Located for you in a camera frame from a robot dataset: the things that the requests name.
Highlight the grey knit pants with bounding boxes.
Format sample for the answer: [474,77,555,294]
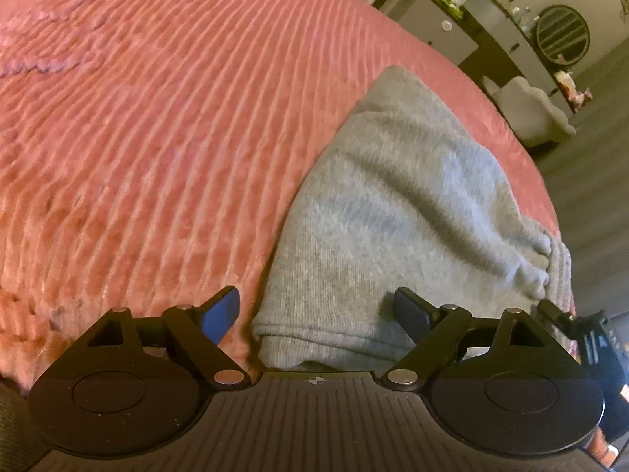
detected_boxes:
[253,66,572,373]

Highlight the grey curtain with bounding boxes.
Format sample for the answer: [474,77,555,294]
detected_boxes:
[537,42,628,332]

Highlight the pink ribbed blanket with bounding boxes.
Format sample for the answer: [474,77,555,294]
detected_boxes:
[1,0,559,391]

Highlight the white upholstered chair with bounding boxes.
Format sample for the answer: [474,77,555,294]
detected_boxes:
[481,76,577,148]

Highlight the pink plush toy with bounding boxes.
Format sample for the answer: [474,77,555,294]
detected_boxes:
[554,70,593,112]

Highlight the grey vanity desk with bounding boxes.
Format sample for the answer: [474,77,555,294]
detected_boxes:
[456,0,576,114]

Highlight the grey drawer cabinet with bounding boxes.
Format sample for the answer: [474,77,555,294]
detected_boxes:
[389,0,479,65]

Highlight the round black mirror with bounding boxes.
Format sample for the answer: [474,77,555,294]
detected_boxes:
[534,4,590,67]

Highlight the green tissue pack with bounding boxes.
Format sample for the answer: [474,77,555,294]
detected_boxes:
[438,0,465,19]

